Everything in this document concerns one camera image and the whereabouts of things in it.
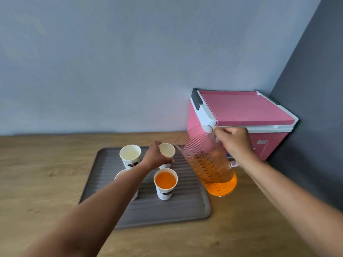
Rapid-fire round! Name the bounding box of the clear pitcher orange drink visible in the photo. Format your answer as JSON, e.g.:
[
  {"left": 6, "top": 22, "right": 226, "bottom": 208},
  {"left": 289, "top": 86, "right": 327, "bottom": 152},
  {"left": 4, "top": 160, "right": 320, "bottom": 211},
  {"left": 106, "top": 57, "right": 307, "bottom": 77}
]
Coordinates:
[{"left": 175, "top": 124, "right": 239, "bottom": 198}]

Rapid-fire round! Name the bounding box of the person's right forearm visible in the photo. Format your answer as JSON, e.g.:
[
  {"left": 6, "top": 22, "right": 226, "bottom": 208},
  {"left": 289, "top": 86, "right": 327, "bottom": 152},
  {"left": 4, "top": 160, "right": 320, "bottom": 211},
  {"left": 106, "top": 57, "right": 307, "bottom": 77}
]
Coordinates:
[{"left": 242, "top": 159, "right": 343, "bottom": 257}]

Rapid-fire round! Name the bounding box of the white paper cup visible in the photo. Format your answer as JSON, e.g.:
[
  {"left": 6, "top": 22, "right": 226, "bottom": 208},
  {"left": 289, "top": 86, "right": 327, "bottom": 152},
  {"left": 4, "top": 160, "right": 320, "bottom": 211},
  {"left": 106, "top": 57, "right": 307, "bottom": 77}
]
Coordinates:
[
  {"left": 119, "top": 144, "right": 142, "bottom": 170},
  {"left": 158, "top": 143, "right": 176, "bottom": 170},
  {"left": 114, "top": 169, "right": 139, "bottom": 202},
  {"left": 153, "top": 168, "right": 179, "bottom": 201}
]

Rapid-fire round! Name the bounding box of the person's left forearm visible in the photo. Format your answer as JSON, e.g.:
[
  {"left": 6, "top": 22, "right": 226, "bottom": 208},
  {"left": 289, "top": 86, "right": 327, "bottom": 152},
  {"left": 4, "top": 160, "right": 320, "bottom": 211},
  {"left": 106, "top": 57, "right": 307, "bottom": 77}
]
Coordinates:
[{"left": 20, "top": 162, "right": 150, "bottom": 257}]

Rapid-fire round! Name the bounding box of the grey ribbed tray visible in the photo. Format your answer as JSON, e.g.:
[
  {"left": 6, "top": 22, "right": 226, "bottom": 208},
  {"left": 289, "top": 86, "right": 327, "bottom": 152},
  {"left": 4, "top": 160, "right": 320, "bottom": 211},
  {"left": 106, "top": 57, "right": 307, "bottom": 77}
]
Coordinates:
[{"left": 79, "top": 146, "right": 212, "bottom": 230}]

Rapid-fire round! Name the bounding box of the pink cooler box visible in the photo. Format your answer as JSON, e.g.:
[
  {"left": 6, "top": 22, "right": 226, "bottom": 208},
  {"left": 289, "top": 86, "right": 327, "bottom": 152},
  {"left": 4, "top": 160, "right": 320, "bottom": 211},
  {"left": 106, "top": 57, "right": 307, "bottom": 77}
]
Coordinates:
[{"left": 187, "top": 87, "right": 299, "bottom": 161}]

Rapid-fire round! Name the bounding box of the person's right hand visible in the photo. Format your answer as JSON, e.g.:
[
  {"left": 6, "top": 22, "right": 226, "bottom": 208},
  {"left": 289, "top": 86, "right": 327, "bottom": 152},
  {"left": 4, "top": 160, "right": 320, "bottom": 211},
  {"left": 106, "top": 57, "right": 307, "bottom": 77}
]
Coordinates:
[{"left": 213, "top": 126, "right": 262, "bottom": 171}]

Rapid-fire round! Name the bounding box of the person's left hand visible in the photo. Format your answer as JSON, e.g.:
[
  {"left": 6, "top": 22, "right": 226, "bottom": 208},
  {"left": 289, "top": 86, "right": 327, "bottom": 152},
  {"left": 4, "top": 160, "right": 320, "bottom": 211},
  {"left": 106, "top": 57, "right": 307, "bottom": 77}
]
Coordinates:
[{"left": 139, "top": 140, "right": 175, "bottom": 172}]

